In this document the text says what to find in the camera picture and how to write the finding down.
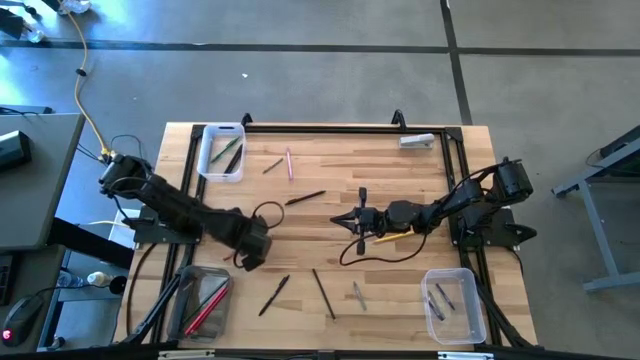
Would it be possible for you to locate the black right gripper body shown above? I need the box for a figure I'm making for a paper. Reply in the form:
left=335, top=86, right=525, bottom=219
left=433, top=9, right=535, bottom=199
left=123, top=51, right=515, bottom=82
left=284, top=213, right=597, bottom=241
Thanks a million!
left=357, top=187, right=391, bottom=256

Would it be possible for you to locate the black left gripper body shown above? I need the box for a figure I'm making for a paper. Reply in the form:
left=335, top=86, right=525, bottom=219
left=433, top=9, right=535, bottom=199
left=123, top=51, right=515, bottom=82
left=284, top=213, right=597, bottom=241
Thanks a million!
left=229, top=215, right=274, bottom=272

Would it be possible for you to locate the yellow pencil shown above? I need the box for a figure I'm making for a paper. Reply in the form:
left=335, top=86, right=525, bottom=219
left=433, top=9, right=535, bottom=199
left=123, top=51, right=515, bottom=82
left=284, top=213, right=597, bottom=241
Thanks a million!
left=371, top=229, right=417, bottom=245

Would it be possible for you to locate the grey crayon Madisi print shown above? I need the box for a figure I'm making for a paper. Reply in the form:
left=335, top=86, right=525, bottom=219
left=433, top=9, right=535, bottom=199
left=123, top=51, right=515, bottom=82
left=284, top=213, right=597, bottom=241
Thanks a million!
left=352, top=280, right=368, bottom=312

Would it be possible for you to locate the dark blue pencil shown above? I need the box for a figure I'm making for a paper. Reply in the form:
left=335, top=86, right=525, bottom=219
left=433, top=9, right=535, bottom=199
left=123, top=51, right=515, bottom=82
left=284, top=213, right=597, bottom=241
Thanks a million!
left=311, top=268, right=337, bottom=321

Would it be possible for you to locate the green pencil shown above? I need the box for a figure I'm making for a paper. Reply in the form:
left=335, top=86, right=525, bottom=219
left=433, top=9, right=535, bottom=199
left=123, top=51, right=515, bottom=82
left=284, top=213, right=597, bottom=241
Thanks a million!
left=180, top=278, right=230, bottom=325

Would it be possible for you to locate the green pen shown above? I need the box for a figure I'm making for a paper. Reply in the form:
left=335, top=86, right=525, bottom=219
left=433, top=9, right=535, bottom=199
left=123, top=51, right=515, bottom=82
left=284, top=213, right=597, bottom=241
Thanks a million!
left=210, top=136, right=242, bottom=165

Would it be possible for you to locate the grey pen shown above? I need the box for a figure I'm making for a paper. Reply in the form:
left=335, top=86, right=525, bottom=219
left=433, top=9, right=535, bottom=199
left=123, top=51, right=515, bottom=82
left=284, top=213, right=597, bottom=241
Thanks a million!
left=434, top=282, right=457, bottom=312

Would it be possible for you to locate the black click pen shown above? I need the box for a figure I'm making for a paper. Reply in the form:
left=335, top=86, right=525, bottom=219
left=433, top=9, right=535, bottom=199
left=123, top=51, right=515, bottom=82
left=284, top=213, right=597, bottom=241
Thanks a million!
left=257, top=274, right=291, bottom=318

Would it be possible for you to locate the frosted white plastic bin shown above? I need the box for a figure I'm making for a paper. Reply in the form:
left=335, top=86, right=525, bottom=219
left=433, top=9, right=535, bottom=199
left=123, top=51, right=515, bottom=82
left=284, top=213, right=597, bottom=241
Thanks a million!
left=197, top=122, right=247, bottom=184

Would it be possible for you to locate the white stapler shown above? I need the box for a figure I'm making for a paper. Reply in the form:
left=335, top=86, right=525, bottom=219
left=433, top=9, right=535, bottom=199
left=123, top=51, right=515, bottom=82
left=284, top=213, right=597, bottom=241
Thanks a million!
left=398, top=132, right=436, bottom=150

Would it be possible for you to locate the dark grey translucent bin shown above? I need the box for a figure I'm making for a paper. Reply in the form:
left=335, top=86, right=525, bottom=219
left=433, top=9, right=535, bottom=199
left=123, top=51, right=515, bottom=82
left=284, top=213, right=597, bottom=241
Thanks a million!
left=166, top=265, right=234, bottom=344

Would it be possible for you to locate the black diagonal strut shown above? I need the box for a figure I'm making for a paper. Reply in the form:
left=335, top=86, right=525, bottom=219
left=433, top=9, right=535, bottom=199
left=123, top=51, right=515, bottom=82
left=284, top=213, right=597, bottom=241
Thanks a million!
left=472, top=277, right=534, bottom=349
left=118, top=272, right=182, bottom=347

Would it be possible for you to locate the clear plastic bin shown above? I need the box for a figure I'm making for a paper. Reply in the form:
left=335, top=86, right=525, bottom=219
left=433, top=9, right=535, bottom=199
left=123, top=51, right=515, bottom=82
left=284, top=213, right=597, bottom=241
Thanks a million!
left=420, top=267, right=488, bottom=346

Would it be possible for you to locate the black desk leg beam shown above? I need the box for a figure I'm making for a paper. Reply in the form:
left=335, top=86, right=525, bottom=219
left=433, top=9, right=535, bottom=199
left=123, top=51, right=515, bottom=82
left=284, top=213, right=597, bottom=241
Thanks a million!
left=47, top=215, right=136, bottom=271

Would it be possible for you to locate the clear plastic water bottle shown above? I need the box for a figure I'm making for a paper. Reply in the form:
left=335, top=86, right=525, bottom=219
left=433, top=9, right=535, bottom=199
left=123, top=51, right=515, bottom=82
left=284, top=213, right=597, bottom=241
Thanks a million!
left=55, top=271, right=90, bottom=291

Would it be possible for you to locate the grey desk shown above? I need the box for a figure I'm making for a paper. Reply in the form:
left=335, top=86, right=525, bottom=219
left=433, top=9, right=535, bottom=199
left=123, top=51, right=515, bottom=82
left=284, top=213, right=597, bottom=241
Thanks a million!
left=0, top=112, right=87, bottom=252

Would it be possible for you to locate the grey metal side table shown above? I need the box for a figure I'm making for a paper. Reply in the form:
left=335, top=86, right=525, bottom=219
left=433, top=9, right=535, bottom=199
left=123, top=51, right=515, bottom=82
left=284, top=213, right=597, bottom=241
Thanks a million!
left=551, top=123, right=640, bottom=294

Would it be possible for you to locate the black computer mouse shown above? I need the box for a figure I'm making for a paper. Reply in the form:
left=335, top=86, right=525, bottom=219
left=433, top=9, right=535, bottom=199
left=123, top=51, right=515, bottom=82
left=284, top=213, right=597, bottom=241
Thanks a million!
left=1, top=294, right=45, bottom=349

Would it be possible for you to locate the black keyboard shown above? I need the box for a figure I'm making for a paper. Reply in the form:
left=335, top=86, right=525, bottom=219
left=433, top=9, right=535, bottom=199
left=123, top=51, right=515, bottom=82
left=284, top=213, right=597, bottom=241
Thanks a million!
left=0, top=252, right=15, bottom=307

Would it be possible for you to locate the black device box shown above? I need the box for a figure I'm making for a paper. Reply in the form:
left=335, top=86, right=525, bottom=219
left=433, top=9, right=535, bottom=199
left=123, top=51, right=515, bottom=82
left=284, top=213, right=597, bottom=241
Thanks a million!
left=0, top=129, right=33, bottom=172

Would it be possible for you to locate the clear plastic wrap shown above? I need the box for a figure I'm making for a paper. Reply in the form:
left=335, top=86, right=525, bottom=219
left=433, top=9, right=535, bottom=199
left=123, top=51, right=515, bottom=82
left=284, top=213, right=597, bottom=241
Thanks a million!
left=57, top=0, right=93, bottom=15

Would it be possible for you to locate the black floor object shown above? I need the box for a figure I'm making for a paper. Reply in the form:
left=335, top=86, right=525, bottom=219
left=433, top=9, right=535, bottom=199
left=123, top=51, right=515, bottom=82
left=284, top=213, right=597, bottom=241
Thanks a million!
left=0, top=7, right=26, bottom=40

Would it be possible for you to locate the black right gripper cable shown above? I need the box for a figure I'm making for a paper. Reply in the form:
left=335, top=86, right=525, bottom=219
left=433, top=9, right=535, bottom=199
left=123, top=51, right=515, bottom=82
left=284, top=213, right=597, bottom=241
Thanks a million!
left=338, top=232, right=429, bottom=265

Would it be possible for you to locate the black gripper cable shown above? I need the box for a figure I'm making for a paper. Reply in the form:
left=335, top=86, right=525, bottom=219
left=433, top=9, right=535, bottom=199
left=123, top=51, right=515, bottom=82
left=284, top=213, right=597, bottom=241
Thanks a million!
left=338, top=232, right=429, bottom=265
left=249, top=200, right=286, bottom=231

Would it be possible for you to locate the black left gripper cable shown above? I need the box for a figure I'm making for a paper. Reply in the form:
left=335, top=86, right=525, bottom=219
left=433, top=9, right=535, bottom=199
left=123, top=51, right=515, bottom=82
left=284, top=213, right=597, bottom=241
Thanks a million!
left=249, top=200, right=286, bottom=231

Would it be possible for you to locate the black aluminium table frame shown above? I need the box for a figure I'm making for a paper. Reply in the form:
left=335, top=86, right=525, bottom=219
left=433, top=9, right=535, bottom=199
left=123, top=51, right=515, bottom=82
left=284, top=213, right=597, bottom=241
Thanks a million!
left=149, top=123, right=534, bottom=351

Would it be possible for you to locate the silver metal bracket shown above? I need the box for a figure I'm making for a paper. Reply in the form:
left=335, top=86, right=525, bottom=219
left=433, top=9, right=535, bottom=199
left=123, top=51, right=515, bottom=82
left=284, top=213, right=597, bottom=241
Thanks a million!
left=438, top=351, right=495, bottom=360
left=158, top=349, right=216, bottom=359

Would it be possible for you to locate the yellow cable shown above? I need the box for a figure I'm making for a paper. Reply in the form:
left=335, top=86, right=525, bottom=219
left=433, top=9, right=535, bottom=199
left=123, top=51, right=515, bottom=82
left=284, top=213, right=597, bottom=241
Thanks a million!
left=63, top=8, right=115, bottom=155

